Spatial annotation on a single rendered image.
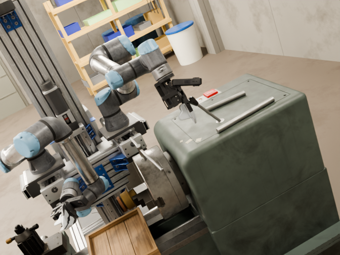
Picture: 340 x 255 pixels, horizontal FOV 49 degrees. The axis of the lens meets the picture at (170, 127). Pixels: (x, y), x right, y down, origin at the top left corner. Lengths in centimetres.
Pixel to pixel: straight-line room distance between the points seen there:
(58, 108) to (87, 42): 775
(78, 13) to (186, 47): 378
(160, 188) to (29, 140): 61
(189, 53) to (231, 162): 558
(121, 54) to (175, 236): 90
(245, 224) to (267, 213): 11
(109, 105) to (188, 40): 488
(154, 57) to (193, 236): 79
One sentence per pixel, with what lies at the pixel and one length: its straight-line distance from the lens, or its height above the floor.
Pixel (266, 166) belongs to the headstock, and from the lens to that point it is 162.
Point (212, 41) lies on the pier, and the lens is 700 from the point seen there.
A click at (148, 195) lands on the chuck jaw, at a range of 161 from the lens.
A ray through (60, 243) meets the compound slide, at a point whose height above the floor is 102.
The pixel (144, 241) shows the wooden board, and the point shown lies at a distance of 176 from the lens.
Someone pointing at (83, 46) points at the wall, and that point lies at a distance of 993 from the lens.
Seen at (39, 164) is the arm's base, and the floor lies 121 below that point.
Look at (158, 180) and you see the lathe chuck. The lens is 154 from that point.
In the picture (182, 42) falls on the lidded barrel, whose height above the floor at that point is 44.
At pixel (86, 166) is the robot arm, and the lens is 187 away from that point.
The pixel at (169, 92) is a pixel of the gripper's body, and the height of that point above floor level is 149.
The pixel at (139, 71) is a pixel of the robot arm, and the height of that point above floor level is 159.
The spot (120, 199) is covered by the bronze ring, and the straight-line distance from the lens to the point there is 167.
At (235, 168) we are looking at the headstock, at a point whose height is 109.
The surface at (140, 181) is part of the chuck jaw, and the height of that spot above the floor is 113.
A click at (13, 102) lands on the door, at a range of 986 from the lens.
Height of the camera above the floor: 195
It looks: 24 degrees down
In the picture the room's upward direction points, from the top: 24 degrees counter-clockwise
